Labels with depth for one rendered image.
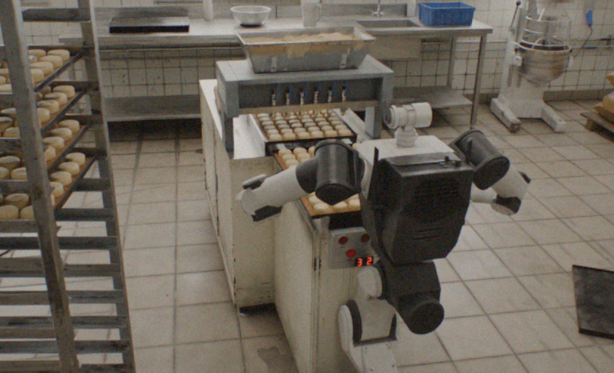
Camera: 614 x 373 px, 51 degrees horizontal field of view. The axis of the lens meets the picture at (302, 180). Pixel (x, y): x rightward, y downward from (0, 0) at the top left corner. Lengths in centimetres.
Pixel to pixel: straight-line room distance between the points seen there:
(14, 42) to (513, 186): 140
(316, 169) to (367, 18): 416
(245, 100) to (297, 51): 30
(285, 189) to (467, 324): 168
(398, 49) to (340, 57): 275
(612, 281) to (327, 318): 190
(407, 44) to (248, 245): 302
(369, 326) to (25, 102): 137
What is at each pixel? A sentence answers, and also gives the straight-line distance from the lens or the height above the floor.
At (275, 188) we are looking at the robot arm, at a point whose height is 112.
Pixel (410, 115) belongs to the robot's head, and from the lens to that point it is 177.
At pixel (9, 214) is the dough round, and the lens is 149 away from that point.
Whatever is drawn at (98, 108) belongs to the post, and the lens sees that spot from 176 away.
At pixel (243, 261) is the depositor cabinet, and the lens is 296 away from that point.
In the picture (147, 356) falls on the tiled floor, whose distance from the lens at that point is 301.
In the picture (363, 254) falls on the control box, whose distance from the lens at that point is 221.
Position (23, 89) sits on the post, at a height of 153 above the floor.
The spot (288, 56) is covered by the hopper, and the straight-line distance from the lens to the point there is 269.
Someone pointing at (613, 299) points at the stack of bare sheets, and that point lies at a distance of 366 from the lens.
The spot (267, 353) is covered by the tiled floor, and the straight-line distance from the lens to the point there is 296.
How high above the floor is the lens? 187
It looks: 24 degrees down
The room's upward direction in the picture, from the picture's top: 1 degrees clockwise
